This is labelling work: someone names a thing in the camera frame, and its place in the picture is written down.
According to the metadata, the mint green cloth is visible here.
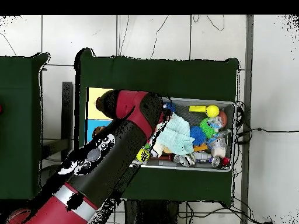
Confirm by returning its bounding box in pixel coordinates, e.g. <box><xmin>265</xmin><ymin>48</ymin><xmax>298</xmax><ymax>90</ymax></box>
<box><xmin>155</xmin><ymin>113</ymin><xmax>196</xmax><ymax>156</ymax></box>

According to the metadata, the wooden box with three holes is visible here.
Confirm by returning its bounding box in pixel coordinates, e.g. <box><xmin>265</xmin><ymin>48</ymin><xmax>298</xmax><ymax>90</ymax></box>
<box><xmin>84</xmin><ymin>86</ymin><xmax>115</xmax><ymax>150</ymax></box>

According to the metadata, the metal mesh bin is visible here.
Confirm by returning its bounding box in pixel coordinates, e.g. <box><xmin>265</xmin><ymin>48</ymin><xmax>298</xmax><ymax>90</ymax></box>
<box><xmin>130</xmin><ymin>96</ymin><xmax>237</xmax><ymax>173</ymax></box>

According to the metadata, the blue puffer ball with eyes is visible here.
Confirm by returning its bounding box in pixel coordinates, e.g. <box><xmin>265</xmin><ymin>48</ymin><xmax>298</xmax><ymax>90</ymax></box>
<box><xmin>163</xmin><ymin>101</ymin><xmax>176</xmax><ymax>114</ymax></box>

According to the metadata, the yellow smiley ball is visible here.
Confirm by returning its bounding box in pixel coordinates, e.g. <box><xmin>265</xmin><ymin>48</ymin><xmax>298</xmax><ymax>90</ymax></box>
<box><xmin>136</xmin><ymin>148</ymin><xmax>151</xmax><ymax>163</ymax></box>

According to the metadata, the plain blue puffer ball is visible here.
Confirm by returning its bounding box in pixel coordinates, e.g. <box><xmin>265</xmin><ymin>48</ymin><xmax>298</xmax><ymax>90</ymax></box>
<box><xmin>189</xmin><ymin>125</ymin><xmax>207</xmax><ymax>146</ymax></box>

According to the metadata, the green spiky puffer toy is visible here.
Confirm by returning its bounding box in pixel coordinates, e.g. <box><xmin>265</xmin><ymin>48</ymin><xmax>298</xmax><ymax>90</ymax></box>
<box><xmin>199</xmin><ymin>117</ymin><xmax>219</xmax><ymax>138</ymax></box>

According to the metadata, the dark green tablecloth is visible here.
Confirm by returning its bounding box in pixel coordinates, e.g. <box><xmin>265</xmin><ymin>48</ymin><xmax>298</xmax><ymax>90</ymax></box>
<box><xmin>74</xmin><ymin>48</ymin><xmax>240</xmax><ymax>207</ymax></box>
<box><xmin>0</xmin><ymin>52</ymin><xmax>54</xmax><ymax>202</ymax></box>

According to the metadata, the yellow tennis ball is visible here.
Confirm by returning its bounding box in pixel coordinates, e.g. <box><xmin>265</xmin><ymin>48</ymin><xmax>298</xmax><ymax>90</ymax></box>
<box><xmin>206</xmin><ymin>104</ymin><xmax>220</xmax><ymax>118</ymax></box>

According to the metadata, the black stand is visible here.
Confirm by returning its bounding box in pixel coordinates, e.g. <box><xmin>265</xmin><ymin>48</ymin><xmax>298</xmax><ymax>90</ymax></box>
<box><xmin>41</xmin><ymin>81</ymin><xmax>74</xmax><ymax>162</ymax></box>

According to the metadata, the grey floor strip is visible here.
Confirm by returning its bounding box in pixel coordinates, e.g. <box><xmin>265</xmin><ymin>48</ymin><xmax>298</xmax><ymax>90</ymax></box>
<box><xmin>240</xmin><ymin>15</ymin><xmax>255</xmax><ymax>224</ymax></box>

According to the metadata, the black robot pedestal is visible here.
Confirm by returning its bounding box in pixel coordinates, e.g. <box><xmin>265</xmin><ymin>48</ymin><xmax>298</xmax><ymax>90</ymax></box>
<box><xmin>123</xmin><ymin>199</ymin><xmax>180</xmax><ymax>224</ymax></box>

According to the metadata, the black cable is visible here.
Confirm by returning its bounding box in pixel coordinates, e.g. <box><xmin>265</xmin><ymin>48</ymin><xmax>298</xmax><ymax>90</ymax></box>
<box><xmin>235</xmin><ymin>127</ymin><xmax>299</xmax><ymax>144</ymax></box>

